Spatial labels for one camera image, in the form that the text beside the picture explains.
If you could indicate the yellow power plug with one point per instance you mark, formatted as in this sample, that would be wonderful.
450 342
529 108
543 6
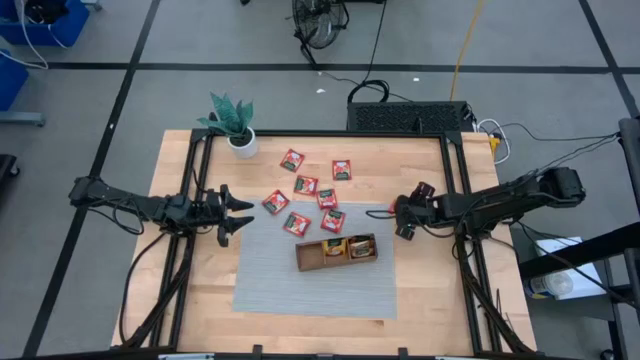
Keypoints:
494 143

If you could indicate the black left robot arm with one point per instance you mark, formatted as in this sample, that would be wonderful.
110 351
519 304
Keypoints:
125 202

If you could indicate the blue plastic bin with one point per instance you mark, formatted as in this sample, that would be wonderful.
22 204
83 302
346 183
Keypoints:
11 82
70 27

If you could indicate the black aluminium table frame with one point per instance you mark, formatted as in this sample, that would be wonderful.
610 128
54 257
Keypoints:
325 134

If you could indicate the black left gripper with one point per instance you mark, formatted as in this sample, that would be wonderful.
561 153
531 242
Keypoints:
212 212

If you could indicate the grey metal cart base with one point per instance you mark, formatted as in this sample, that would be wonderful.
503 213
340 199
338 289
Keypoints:
22 119

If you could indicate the grey woven mat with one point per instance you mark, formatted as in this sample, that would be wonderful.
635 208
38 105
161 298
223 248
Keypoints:
280 290

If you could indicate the black metal stand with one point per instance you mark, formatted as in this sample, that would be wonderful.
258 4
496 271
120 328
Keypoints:
575 252

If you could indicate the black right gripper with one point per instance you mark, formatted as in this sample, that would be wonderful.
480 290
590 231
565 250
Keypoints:
420 212

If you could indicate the black device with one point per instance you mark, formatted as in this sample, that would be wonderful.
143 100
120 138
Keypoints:
45 10

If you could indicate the white cardboard box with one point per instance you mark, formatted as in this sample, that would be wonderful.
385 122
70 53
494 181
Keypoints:
560 246

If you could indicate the snake plant in white pot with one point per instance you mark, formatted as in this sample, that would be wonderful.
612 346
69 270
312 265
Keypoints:
243 145

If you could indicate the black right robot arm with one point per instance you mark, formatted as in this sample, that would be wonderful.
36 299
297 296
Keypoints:
500 202

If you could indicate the beige tea packet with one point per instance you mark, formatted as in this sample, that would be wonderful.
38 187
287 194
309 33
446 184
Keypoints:
361 246

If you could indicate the black perforated computer case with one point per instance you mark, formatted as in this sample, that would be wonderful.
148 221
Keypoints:
405 116

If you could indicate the red tea packet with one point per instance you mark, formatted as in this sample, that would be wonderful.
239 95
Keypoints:
327 198
275 202
333 220
341 170
297 223
305 185
292 160

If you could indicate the wooden three-compartment tray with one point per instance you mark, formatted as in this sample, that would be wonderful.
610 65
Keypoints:
310 256

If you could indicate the black floor fan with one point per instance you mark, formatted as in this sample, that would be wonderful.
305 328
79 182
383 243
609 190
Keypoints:
320 22

